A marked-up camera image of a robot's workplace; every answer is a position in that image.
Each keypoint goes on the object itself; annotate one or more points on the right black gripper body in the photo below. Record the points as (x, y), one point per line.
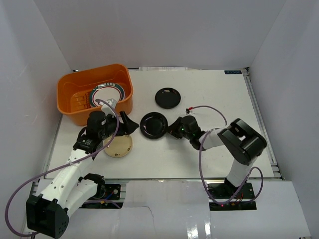
(182, 132)

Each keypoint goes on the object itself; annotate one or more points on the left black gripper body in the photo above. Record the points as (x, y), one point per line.
(122, 123)

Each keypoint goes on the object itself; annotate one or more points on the black plate front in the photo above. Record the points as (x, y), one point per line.
(153, 125)

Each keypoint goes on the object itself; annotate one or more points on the black plate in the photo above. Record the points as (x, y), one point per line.
(167, 98)
(153, 125)

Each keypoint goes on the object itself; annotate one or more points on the small yellow floral plate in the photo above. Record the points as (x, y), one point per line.
(119, 147)

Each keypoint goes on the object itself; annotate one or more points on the white green rimmed plate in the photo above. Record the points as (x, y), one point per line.
(106, 91)

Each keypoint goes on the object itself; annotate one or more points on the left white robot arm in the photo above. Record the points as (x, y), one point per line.
(49, 212)

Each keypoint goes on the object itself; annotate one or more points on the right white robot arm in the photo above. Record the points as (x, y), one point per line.
(243, 142)

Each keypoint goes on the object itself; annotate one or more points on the orange plastic bin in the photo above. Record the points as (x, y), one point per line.
(72, 94)

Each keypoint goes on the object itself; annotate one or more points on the white papers at back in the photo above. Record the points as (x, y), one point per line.
(163, 68)

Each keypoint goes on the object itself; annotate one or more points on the blue table label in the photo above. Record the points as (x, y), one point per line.
(233, 72)

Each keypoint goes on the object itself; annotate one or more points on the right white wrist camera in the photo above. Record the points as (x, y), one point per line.
(189, 110)

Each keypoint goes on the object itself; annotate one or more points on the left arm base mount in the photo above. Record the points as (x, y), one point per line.
(106, 196)

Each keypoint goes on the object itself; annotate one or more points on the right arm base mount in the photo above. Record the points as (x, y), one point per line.
(222, 192)

